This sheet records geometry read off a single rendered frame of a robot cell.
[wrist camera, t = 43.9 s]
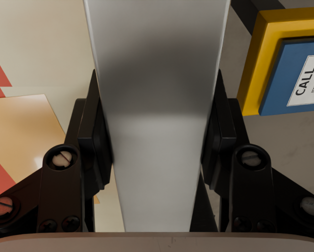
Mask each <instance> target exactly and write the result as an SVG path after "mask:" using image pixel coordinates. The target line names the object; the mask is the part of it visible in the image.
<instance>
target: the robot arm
mask: <svg viewBox="0 0 314 252"><path fill-rule="evenodd" d="M111 169H112V158H111V153H110V147H109V142H108V137H107V131H106V126H105V120H104V115H103V109H102V104H101V98H100V93H99V87H98V82H97V76H96V71H95V69H93V71H92V76H91V80H90V84H89V88H88V92H87V96H86V98H77V99H76V100H75V103H74V107H73V110H72V114H71V118H70V121H69V125H68V129H67V132H66V136H65V140H64V143H63V144H58V145H56V146H54V147H52V148H51V149H49V150H48V151H47V152H46V153H45V155H44V157H43V160H42V167H41V168H40V169H38V170H37V171H35V172H34V173H32V174H30V175H29V176H27V177H26V178H24V179H23V180H21V181H20V182H18V183H17V184H15V185H14V186H12V187H11V188H9V189H8V190H6V191H4V192H3V193H1V194H0V252H314V194H312V193H311V192H309V191H308V190H306V189H305V188H303V187H302V186H300V185H299V184H297V183H296V182H294V181H292V180H291V179H289V178H288V177H286V176H285V175H283V174H282V173H280V172H279V171H277V170H276V169H274V168H273V167H272V163H271V158H270V155H269V154H268V153H267V151H266V150H265V149H263V148H262V147H260V146H258V145H255V144H251V143H250V141H249V137H248V133H247V130H246V126H245V122H244V119H243V115H242V111H241V108H240V104H239V101H238V99H237V98H227V94H226V89H225V85H224V81H223V77H222V73H221V70H220V69H219V70H218V75H217V81H216V86H215V92H214V97H213V103H212V109H211V114H210V119H209V125H208V130H207V136H206V141H205V147H204V152H203V158H202V171H203V179H204V183H205V184H207V185H209V189H210V190H214V192H215V193H217V194H218V195H219V196H220V202H219V223H218V232H96V228H95V208H94V195H96V194H97V193H98V192H99V191H100V190H104V189H105V185H107V184H109V183H110V177H111Z"/></svg>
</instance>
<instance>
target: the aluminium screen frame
mask: <svg viewBox="0 0 314 252"><path fill-rule="evenodd" d="M82 2H83V7H84V13H85V18H86V23H87V29H88V34H89V40H90V45H91V51H92V56H93V62H94V67H95V73H96V78H97V84H98V89H99V95H100V100H101V106H102V111H103V117H104V122H105V128H106V133H107V139H108V144H109V150H110V155H111V161H112V166H113V172H114V177H115V183H116V188H117V194H118V199H119V205H120V210H121V216H122V221H123V227H124V232H190V227H191V221H192V216H193V210H194V205H195V199H196V194H197V188H198V183H199V177H200V172H201V166H202V160H203V155H204V149H205V144H206V138H207V133H208V127H209V121H210V116H211V111H212V105H213V100H214V94H215V89H216V83H217V78H218V72H219V67H220V61H221V55H222V50H223V44H224V39H225V33H226V28H227V22H228V17H229V11H230V6H231V0H82Z"/></svg>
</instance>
